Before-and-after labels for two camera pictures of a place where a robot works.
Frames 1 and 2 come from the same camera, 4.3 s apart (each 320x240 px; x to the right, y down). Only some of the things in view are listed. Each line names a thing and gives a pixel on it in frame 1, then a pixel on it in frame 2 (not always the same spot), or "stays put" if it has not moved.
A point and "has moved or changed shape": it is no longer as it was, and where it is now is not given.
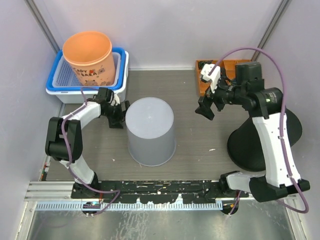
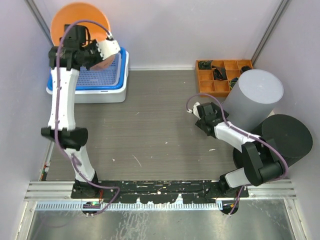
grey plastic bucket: x=150 y=131 has moved or changed shape
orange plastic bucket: x=90 y=55 -> x=77 y=12
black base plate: x=159 y=191 stays put
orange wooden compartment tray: x=228 y=65 stays put
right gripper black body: x=221 y=96 -> x=219 y=114
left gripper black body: x=116 y=111 -> x=92 y=55
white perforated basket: x=61 y=77 stays put
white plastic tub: x=76 y=97 stays put
